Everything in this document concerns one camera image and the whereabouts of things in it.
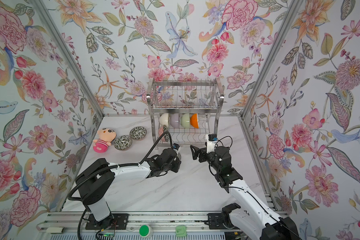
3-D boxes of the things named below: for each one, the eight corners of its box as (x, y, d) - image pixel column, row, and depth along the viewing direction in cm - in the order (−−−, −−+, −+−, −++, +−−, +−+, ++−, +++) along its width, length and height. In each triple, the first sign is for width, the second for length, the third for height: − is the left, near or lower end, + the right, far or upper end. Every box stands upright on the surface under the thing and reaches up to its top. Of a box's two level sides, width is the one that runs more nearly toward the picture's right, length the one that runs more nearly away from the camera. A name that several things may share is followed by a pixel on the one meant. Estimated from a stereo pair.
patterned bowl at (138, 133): (130, 140, 108) (128, 135, 104) (132, 131, 114) (131, 126, 110) (145, 140, 108) (144, 135, 104) (147, 131, 114) (146, 126, 110)
